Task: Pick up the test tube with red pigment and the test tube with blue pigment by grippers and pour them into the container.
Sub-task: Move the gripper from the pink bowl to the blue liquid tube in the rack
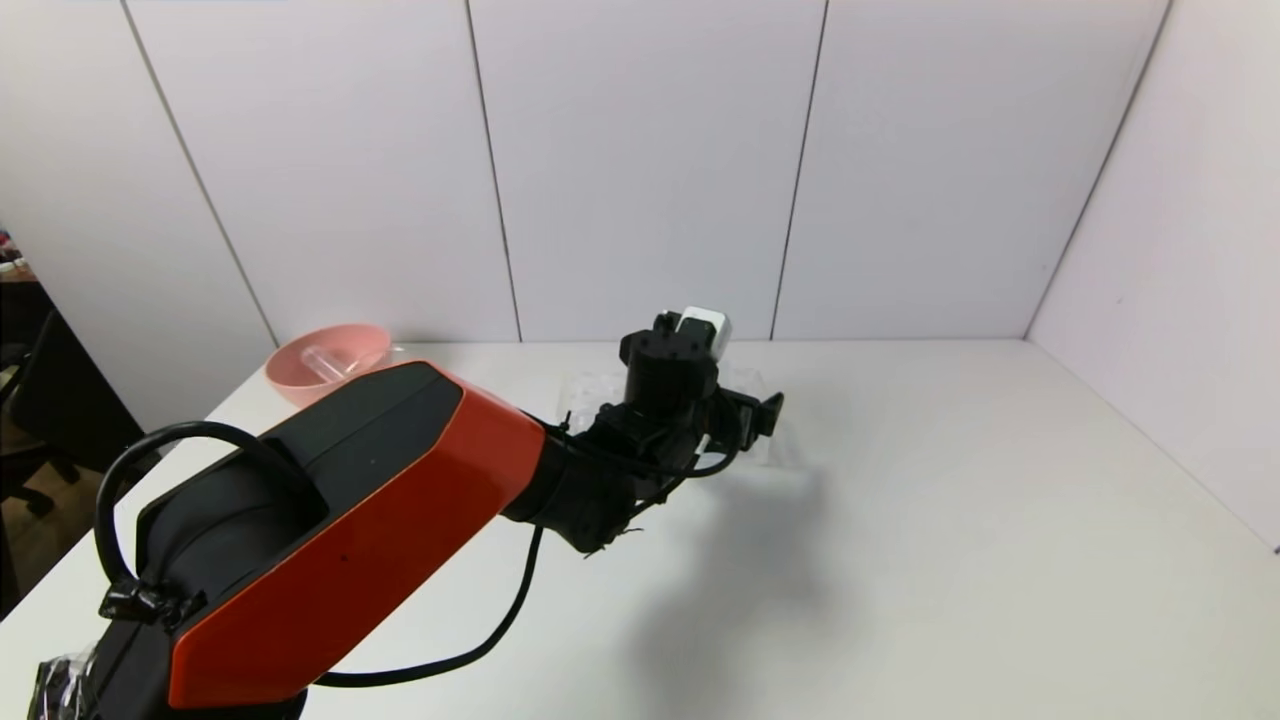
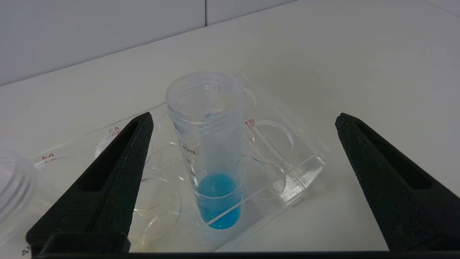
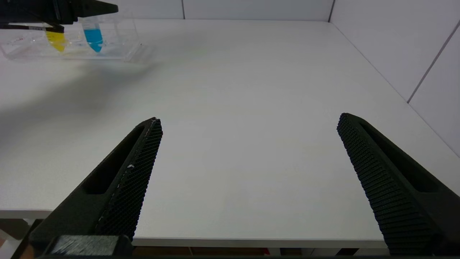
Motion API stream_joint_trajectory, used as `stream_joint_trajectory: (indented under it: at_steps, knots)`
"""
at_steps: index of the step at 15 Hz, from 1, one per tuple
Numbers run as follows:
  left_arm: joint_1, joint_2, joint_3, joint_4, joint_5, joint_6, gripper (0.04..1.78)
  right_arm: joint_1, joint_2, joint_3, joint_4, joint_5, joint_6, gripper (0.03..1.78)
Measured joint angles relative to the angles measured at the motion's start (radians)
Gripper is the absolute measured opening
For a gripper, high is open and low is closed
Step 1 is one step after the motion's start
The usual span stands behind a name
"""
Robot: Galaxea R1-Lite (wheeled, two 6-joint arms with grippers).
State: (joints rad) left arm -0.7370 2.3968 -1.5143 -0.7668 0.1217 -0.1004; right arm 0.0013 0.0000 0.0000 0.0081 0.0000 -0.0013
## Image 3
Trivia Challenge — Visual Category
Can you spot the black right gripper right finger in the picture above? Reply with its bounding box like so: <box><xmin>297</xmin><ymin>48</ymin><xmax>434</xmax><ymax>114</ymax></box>
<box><xmin>337</xmin><ymin>113</ymin><xmax>460</xmax><ymax>256</ymax></box>

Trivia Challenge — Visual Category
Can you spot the test tube with blue pigment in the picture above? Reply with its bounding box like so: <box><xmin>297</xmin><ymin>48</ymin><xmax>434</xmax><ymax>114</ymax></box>
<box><xmin>80</xmin><ymin>16</ymin><xmax>105</xmax><ymax>53</ymax></box>

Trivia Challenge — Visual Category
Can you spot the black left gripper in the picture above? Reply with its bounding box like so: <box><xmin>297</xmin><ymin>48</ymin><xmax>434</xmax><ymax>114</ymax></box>
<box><xmin>0</xmin><ymin>0</ymin><xmax>119</xmax><ymax>33</ymax></box>

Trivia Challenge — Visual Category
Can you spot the test tube with yellow pigment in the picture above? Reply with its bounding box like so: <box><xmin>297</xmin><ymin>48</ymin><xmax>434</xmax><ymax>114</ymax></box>
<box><xmin>45</xmin><ymin>31</ymin><xmax>68</xmax><ymax>53</ymax></box>

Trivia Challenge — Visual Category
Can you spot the clear acrylic test tube rack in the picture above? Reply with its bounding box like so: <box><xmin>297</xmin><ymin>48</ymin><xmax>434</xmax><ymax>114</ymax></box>
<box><xmin>0</xmin><ymin>7</ymin><xmax>143</xmax><ymax>62</ymax></box>

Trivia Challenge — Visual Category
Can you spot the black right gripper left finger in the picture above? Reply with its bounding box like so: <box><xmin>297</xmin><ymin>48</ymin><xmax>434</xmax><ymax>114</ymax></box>
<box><xmin>29</xmin><ymin>117</ymin><xmax>164</xmax><ymax>258</ymax></box>

